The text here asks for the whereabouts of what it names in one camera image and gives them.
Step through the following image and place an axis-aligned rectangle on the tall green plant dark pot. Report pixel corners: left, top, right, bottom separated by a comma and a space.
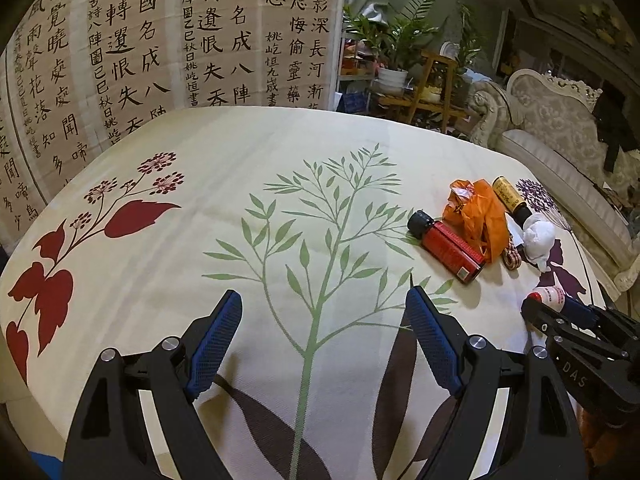
452, 5, 488, 78

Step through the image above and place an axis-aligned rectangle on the ceiling chandelier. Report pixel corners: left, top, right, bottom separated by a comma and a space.
577, 2, 633, 53

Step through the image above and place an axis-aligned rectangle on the person's right forearm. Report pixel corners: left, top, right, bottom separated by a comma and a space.
582, 407, 640, 466

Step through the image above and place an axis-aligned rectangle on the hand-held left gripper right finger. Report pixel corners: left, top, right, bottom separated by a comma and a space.
405, 285, 586, 480

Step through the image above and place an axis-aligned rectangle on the white metal shelf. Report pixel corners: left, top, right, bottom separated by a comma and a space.
335, 30, 381, 113

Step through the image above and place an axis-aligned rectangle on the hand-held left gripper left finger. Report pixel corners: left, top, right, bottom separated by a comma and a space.
62, 289, 244, 480

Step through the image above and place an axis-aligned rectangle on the gold bottle black cap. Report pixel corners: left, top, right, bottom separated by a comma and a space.
491, 176, 533, 226

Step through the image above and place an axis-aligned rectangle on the floral tablecloth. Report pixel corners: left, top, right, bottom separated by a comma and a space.
0, 105, 621, 480

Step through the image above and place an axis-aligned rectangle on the red bottle black cap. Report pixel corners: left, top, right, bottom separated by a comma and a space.
406, 210, 487, 285

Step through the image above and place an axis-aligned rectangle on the calligraphy wall hanging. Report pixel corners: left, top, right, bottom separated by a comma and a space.
0, 0, 351, 246

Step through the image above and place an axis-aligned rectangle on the black jacket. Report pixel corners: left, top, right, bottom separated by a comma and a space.
592, 85, 636, 171

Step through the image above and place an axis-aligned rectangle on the green plant in white pot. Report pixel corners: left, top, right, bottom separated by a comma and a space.
342, 0, 436, 96

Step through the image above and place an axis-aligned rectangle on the cream ornate sofa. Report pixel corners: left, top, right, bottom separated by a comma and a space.
467, 67, 640, 291

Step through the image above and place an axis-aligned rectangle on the orange plastic bag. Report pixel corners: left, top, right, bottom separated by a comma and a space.
442, 178, 511, 263

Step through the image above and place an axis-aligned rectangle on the white tissue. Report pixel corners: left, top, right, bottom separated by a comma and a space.
522, 212, 556, 272

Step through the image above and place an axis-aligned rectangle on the red white cord bundle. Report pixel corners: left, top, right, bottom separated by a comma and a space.
502, 240, 526, 271

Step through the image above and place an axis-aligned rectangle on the small white bottle red cap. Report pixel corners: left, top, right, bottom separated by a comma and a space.
530, 286, 568, 313

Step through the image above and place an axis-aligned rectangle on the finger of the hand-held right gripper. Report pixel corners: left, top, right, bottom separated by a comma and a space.
562, 297, 610, 332
521, 297, 566, 341

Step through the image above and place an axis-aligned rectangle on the wooden plant stand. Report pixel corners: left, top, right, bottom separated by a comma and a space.
382, 49, 476, 133

